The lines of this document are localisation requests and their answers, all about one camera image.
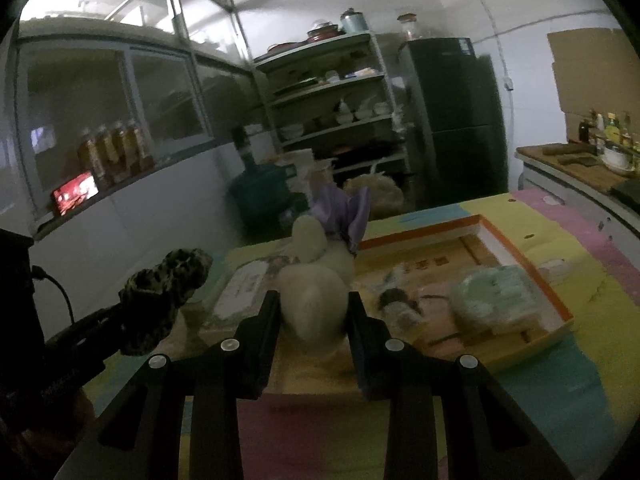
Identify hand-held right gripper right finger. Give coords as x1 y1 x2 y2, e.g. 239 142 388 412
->
347 290 576 480

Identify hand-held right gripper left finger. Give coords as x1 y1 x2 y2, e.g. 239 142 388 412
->
55 289 282 480

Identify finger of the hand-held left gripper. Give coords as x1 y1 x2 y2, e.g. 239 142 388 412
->
46 305 127 362

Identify leopard print scrunchie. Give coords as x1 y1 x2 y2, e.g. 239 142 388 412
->
118 247 213 357

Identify orange-edged cardboard box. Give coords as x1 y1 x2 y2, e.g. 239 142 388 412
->
357 214 575 373

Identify pale green soft pad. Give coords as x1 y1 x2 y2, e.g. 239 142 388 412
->
450 265 543 333

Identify white flat printed box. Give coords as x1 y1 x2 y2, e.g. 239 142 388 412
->
214 259 301 322

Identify smartphone with lit screen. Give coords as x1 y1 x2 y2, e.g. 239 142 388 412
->
51 170 100 218

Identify blue water jug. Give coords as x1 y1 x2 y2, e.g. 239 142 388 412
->
229 162 301 233

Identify clear plastic bag of goods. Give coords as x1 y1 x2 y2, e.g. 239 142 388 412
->
342 172 406 221

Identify amber liquid jar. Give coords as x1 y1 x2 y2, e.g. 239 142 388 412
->
77 127 103 186
111 120 132 178
95 124 117 183
125 119 153 173

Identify stack of white bowls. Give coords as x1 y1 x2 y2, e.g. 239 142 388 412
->
280 97 391 141

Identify dark refrigerator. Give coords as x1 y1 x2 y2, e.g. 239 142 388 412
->
399 36 510 206

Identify aluminium sliding window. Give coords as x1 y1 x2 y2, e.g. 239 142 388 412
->
14 0 261 226

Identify kitchen counter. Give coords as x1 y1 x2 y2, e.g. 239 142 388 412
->
515 144 640 241

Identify metal shelf rack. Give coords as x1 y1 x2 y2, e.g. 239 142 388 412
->
252 30 413 196

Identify white bowl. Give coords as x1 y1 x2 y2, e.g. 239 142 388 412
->
600 145 633 171

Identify red pot with glass lid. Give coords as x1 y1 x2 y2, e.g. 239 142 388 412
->
306 20 346 43

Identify glass jar with lid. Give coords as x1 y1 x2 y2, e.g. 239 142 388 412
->
397 11 420 42

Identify teal canister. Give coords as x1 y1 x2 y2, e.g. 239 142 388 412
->
341 8 370 35

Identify cluster of condiment bottles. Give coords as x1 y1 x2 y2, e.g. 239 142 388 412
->
577 109 640 156

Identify cardboard sheet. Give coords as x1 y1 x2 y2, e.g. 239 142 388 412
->
546 27 640 143

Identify black cable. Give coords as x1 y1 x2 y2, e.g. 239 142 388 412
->
31 265 76 326

